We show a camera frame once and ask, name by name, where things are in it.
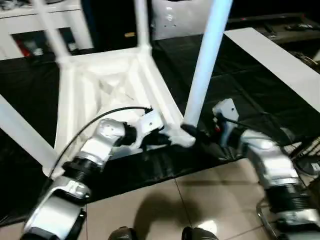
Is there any white plastic table leg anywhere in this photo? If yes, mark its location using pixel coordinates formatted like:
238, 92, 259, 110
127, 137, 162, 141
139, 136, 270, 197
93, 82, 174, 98
179, 0, 235, 131
134, 0, 153, 53
0, 93, 63, 176
32, 0, 73, 69

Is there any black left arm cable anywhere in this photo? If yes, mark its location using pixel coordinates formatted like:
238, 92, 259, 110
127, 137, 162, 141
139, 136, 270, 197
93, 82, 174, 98
47, 106, 154, 181

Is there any white glass-door cabinet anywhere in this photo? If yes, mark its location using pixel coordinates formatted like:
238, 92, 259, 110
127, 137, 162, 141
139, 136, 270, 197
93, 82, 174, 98
0, 0, 95, 61

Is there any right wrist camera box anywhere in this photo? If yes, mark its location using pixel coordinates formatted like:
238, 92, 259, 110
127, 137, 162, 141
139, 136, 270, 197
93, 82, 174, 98
211, 98, 240, 146

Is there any black box with yellow label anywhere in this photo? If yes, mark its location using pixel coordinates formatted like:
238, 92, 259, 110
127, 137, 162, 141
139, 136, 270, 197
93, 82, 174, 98
82, 0, 156, 51

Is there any black work mat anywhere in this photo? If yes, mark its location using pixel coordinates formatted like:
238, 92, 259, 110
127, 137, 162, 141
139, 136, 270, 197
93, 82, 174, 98
0, 33, 313, 226

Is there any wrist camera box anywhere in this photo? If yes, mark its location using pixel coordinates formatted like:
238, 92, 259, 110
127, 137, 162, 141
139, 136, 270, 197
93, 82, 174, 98
211, 98, 240, 146
132, 111, 167, 151

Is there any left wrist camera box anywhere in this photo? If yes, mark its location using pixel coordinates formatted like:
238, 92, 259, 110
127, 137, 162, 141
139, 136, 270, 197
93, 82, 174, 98
132, 111, 167, 151

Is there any dark robot foot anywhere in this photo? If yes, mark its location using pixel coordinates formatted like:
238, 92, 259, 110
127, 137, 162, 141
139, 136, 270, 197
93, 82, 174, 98
109, 226, 137, 240
181, 226, 218, 240

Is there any dark right robot foot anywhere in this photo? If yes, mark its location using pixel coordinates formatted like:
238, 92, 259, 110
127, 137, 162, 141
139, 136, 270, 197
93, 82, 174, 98
181, 226, 218, 240

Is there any black wifi router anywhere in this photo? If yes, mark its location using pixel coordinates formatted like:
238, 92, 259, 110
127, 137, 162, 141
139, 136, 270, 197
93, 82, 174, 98
296, 154, 320, 176

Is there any chrome tube frame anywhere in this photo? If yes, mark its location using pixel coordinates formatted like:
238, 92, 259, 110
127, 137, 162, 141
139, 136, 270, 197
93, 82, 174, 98
256, 198, 281, 240

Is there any dark clutter pile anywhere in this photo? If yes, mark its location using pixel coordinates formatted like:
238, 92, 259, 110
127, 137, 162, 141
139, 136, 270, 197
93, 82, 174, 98
0, 1, 30, 11

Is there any dark left robot foot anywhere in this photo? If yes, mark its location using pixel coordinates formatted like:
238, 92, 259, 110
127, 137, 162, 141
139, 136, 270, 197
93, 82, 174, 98
109, 226, 137, 240

